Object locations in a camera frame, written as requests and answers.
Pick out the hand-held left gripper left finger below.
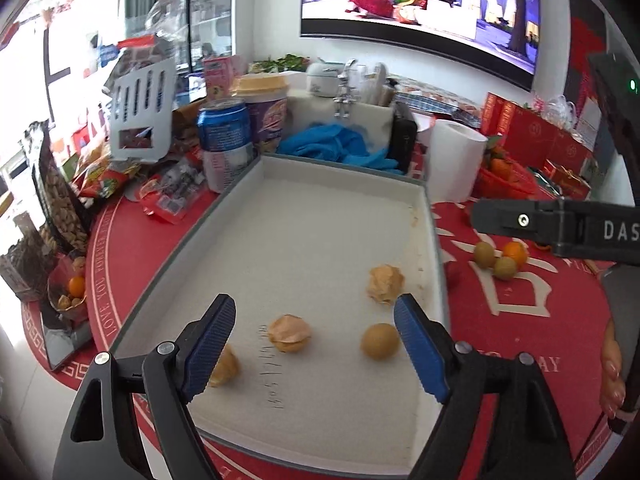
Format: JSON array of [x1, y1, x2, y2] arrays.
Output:
[[52, 292, 238, 480]]

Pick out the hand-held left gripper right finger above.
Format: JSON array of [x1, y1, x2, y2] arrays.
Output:
[[392, 292, 578, 480]]

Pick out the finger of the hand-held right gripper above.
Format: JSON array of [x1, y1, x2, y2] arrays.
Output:
[[470, 199, 565, 252]]

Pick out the orange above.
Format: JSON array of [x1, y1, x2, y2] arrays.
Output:
[[502, 241, 530, 267]]

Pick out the grey tray with white inside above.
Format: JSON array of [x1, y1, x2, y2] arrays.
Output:
[[107, 152, 448, 476]]

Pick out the person's right hand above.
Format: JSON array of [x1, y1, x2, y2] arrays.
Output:
[[599, 317, 628, 418]]

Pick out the dry physalis husk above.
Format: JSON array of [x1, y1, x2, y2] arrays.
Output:
[[366, 265, 405, 306], [207, 344, 241, 388], [267, 314, 312, 354]]

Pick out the red plastic basket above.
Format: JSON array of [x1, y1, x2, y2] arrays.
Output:
[[475, 160, 538, 200]]

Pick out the round brown longan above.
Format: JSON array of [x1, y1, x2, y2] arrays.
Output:
[[361, 323, 401, 360]]

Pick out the pile of leafy mandarins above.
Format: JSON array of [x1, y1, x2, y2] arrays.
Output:
[[486, 146, 517, 182]]

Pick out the red round printed mat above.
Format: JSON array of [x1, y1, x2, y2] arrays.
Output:
[[22, 125, 631, 480]]

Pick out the white paper roll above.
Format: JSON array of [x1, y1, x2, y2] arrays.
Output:
[[417, 120, 488, 203]]

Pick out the clear cellophane wrap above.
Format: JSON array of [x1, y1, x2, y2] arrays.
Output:
[[535, 95, 581, 126]]

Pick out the small open fruit bag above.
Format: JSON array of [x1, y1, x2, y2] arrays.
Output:
[[47, 255, 92, 326]]

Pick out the red candy packets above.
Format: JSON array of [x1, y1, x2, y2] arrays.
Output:
[[139, 175, 201, 223]]

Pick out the white box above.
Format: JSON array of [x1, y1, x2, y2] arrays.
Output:
[[285, 89, 401, 161]]

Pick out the blue cloth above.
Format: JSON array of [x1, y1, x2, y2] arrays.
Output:
[[276, 122, 401, 173]]

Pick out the yellow red snack bag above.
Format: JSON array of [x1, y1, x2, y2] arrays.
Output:
[[75, 157, 141, 198]]

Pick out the chrome tap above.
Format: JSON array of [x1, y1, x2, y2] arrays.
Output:
[[332, 59, 361, 118]]

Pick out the dark nut bag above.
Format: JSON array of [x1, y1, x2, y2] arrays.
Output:
[[0, 215, 61, 301]]

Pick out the pistachio bag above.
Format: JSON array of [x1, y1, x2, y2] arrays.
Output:
[[32, 125, 93, 253]]

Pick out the blue drink can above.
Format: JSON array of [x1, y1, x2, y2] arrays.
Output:
[[196, 98, 255, 193]]

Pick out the white small appliance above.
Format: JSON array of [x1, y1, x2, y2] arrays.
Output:
[[305, 62, 343, 97]]

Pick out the purple instant noodle cup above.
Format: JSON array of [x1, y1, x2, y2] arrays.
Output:
[[232, 74, 291, 156]]

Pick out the white plastic slotted basket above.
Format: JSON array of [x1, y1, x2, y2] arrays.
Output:
[[109, 56, 177, 163]]

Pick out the green potted plant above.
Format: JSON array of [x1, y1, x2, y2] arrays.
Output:
[[250, 55, 311, 73]]

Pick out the pink carton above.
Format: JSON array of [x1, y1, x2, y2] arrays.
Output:
[[202, 55, 242, 101]]

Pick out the clear plastic bag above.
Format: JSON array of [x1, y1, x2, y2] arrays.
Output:
[[120, 0, 191, 61]]

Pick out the glass door cabinet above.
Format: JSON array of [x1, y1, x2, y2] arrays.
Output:
[[155, 0, 236, 76]]

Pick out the red gift box with handle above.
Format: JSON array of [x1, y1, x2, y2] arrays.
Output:
[[542, 159, 593, 200]]

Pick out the red wall decoration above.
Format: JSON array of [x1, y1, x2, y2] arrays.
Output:
[[570, 17, 608, 106]]

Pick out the wall television screen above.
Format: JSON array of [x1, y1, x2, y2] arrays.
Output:
[[300, 0, 542, 92]]

